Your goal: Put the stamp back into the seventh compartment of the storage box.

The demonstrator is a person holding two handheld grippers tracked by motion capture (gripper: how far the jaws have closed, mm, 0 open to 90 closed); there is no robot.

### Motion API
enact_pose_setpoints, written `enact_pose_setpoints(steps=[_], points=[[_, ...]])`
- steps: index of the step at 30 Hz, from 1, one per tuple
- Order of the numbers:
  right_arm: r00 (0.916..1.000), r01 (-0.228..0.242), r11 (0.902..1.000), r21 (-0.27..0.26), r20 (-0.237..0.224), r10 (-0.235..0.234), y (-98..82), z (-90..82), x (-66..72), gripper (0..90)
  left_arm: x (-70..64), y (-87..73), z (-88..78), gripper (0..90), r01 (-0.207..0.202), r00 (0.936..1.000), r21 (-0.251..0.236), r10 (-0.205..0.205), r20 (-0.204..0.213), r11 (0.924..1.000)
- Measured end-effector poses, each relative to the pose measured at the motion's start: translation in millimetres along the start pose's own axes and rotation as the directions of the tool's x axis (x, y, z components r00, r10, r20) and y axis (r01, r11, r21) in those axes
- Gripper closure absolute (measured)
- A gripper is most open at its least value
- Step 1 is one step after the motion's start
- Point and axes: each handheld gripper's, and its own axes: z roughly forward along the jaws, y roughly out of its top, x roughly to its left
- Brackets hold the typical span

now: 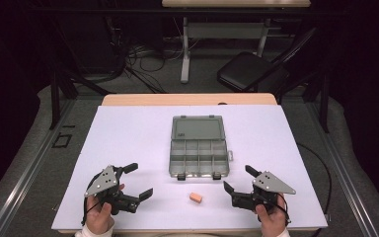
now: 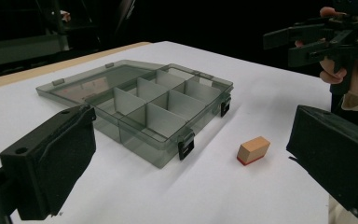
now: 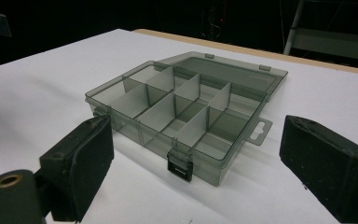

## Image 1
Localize black floor cable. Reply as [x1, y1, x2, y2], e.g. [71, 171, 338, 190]
[296, 142, 333, 215]

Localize clear plastic compartment box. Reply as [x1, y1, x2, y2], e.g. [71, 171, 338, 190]
[168, 114, 234, 182]

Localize white-legged wooden desk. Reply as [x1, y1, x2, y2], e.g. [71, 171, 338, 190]
[161, 0, 312, 85]

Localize black folding chair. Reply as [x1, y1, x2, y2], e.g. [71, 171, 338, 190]
[216, 27, 321, 97]

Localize bundle of floor cables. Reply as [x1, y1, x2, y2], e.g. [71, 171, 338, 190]
[103, 16, 200, 95]

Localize white table mat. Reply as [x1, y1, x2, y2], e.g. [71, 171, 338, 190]
[50, 105, 329, 231]

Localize person's left hand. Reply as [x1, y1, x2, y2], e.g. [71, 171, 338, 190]
[84, 183, 126, 236]

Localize grey metal floor rail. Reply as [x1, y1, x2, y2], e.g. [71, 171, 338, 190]
[0, 98, 77, 237]
[307, 100, 379, 237]

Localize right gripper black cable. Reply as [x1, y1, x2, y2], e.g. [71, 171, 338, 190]
[275, 193, 292, 227]

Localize person's left white sleeve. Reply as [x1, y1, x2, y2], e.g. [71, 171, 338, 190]
[74, 224, 115, 237]

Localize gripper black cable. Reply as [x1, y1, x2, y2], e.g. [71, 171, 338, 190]
[275, 193, 292, 227]
[80, 171, 102, 227]

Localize person's right hand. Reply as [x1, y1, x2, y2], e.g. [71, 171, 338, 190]
[255, 193, 288, 237]

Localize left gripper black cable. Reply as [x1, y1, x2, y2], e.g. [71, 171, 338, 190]
[80, 171, 102, 227]

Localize black metal stand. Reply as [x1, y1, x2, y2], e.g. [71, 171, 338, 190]
[47, 19, 113, 131]
[275, 70, 331, 134]

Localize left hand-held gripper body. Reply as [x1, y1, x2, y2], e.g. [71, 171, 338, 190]
[84, 164, 141, 216]

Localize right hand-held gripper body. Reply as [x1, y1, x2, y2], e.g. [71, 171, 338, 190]
[230, 170, 297, 213]

